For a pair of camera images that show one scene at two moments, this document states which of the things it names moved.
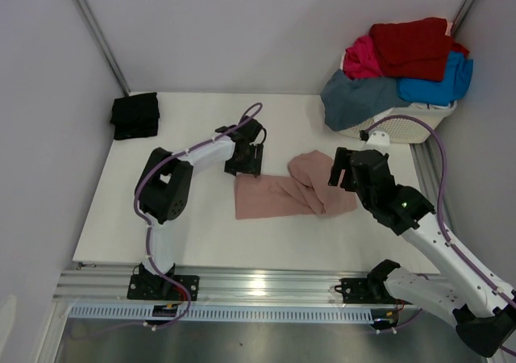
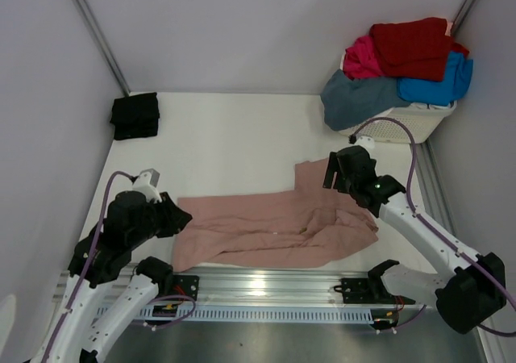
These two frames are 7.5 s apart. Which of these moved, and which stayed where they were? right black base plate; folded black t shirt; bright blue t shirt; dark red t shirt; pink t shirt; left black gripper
Moved: left black gripper; pink t shirt
Stayed: bright blue t shirt; dark red t shirt; right black base plate; folded black t shirt
